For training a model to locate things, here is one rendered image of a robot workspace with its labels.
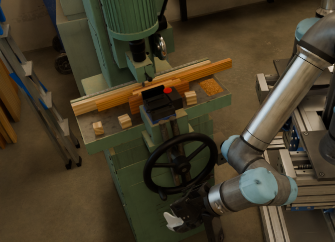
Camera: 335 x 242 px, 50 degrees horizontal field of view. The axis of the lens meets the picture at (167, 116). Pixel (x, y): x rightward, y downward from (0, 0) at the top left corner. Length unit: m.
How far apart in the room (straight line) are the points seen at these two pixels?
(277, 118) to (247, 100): 1.93
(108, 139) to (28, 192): 1.27
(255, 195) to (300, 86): 0.28
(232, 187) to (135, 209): 0.92
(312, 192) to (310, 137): 0.20
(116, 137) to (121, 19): 0.43
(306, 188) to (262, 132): 0.52
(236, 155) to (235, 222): 1.19
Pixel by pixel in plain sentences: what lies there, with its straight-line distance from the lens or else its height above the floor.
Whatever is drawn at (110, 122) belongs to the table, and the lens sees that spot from 1.38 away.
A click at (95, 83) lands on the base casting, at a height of 0.80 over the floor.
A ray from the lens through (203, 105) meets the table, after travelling 1.41.
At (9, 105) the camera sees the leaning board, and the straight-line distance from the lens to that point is 3.01.
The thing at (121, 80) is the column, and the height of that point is 0.88.
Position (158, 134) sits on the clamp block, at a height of 0.92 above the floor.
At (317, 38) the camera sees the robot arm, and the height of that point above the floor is 1.36.
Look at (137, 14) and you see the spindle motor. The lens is 1.21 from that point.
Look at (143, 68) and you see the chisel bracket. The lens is 1.34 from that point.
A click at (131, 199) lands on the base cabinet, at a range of 1.63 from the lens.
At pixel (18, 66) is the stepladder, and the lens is 2.08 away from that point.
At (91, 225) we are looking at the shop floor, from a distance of 2.21.
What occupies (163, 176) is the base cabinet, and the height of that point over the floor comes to 0.57.
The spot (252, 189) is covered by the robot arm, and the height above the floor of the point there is 1.16.
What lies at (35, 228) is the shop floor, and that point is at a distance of 2.33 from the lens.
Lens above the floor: 1.79
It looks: 41 degrees down
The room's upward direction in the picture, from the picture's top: 8 degrees counter-clockwise
